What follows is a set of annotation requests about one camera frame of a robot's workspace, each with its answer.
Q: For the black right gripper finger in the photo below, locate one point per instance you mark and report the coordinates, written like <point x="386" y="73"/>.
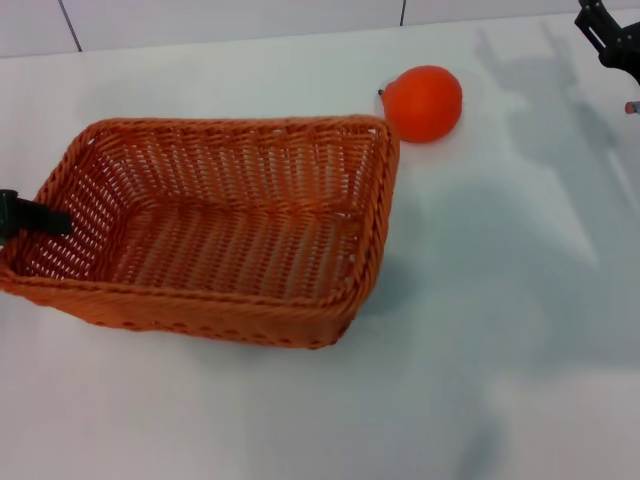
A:
<point x="597" y="22"/>

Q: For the orange round fruit with stem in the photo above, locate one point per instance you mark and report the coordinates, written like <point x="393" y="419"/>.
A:
<point x="427" y="105"/>

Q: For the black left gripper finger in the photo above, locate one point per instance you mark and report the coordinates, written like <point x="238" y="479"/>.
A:
<point x="35" y="217"/>

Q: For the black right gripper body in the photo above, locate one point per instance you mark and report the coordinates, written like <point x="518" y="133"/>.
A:
<point x="625" y="55"/>

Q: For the orange woven rectangular basket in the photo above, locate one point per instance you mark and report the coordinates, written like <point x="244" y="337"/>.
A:
<point x="225" y="235"/>

